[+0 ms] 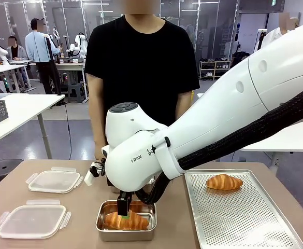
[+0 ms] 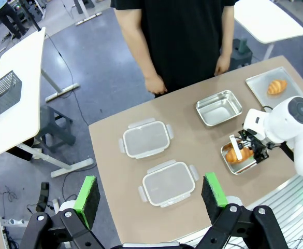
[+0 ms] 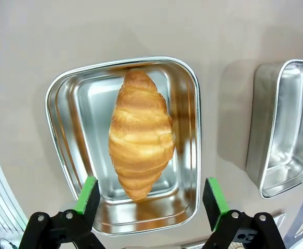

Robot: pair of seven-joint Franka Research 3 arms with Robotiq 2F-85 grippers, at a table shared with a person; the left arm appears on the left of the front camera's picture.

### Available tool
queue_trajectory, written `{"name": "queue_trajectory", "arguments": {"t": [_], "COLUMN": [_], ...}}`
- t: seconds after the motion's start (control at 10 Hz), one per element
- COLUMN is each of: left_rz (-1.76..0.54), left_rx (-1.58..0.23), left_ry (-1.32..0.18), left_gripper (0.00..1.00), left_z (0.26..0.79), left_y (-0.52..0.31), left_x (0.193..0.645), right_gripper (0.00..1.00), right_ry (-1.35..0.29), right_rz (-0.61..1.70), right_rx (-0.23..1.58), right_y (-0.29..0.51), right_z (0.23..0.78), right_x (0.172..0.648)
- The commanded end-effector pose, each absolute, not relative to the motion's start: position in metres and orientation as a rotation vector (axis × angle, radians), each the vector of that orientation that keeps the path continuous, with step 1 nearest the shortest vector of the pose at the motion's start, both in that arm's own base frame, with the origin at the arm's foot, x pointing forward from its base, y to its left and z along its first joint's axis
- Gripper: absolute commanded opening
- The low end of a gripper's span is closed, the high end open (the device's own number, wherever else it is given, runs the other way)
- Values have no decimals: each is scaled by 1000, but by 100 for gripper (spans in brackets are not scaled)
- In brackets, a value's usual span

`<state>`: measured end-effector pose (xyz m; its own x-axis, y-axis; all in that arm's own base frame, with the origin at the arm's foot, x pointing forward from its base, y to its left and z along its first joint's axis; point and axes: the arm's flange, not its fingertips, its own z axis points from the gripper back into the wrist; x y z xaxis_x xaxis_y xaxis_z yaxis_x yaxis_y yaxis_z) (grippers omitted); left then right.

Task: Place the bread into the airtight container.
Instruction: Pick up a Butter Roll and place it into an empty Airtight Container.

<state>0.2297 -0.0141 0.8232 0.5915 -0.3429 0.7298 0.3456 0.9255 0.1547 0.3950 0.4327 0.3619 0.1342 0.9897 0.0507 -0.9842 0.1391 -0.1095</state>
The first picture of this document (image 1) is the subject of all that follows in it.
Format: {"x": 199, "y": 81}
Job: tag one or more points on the bystander in white top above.
{"x": 273, "y": 36}

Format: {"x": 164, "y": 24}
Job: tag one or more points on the golden croissant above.
{"x": 223, "y": 181}
{"x": 138, "y": 223}

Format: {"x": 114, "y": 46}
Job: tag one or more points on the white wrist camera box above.
{"x": 89, "y": 177}

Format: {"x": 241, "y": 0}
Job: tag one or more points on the perforated metal baking tray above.
{"x": 239, "y": 215}

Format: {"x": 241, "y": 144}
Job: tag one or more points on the seated bystander grey jacket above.
{"x": 16, "y": 50}

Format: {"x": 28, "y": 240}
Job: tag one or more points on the white curved-edge table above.
{"x": 291, "y": 137}

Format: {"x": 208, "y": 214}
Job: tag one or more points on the black tripod stand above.
{"x": 51, "y": 64}

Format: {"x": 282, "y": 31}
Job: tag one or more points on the translucent white clip lid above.
{"x": 54, "y": 181}
{"x": 32, "y": 221}

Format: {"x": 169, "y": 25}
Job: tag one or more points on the person's right forearm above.
{"x": 97, "y": 116}

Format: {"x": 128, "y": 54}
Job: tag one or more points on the wood-top background table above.
{"x": 71, "y": 64}

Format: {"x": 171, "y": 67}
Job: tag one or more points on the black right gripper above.
{"x": 125, "y": 195}

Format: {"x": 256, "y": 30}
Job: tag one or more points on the white background work table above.
{"x": 1, "y": 70}

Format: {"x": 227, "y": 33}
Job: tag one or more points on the person torso black t-shirt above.
{"x": 141, "y": 64}

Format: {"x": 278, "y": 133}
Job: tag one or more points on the wooden shoe shelf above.
{"x": 214, "y": 69}

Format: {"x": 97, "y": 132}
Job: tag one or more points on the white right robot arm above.
{"x": 218, "y": 116}

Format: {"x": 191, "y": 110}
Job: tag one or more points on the black round stool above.
{"x": 1, "y": 168}

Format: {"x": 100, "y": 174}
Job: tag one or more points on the grey plastic step stool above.
{"x": 76, "y": 92}

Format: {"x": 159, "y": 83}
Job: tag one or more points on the white side table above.
{"x": 24, "y": 106}

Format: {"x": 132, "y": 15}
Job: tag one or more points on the bystander in light blue shirt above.
{"x": 41, "y": 49}

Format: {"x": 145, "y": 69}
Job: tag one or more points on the person's right hand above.
{"x": 100, "y": 151}

